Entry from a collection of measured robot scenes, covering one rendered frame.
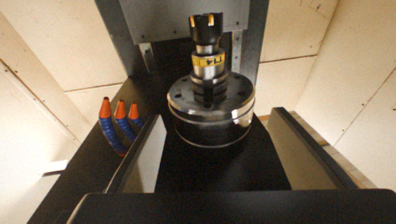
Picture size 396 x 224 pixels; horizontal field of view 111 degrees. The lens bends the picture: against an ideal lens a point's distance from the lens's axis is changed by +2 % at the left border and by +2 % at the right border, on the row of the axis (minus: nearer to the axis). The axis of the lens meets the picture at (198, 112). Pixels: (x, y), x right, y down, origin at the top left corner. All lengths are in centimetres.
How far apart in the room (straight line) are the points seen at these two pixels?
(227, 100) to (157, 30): 50
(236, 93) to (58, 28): 118
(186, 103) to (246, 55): 61
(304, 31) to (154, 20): 107
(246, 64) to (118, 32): 61
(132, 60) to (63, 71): 72
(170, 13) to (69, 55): 85
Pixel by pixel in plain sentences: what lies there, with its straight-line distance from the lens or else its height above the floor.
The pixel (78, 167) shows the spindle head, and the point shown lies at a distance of 40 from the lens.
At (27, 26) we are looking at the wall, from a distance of 138.
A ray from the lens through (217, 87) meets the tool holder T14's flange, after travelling 22.
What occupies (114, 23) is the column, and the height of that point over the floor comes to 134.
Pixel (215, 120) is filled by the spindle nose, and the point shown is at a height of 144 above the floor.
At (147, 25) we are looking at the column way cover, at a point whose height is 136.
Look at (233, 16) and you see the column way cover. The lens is 68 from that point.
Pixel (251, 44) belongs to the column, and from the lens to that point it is 78.
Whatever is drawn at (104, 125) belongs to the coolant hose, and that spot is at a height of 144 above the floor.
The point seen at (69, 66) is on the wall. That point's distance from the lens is 135.
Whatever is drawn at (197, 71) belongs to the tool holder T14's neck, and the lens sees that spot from 22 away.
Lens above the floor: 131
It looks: 38 degrees up
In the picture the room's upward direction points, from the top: 172 degrees clockwise
